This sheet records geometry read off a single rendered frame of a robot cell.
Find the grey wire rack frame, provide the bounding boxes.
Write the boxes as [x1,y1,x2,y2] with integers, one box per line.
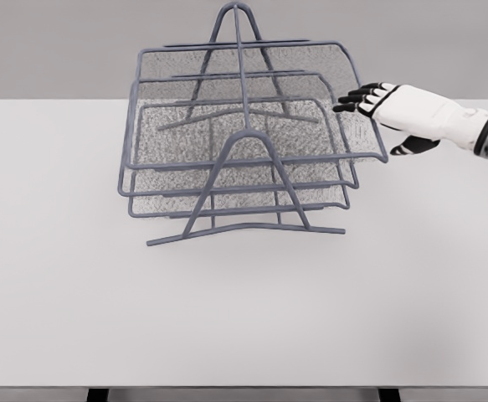
[146,2,347,248]

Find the large grey mesh folder tray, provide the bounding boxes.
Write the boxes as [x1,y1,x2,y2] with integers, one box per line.
[125,39,389,171]

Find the medium grey mesh folder tray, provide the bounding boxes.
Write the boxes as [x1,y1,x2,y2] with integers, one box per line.
[116,70,360,198]

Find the small grey mesh folder tray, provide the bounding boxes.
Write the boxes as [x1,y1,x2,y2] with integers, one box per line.
[127,99,350,219]

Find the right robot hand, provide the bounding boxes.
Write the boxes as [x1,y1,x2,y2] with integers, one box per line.
[332,81,460,157]

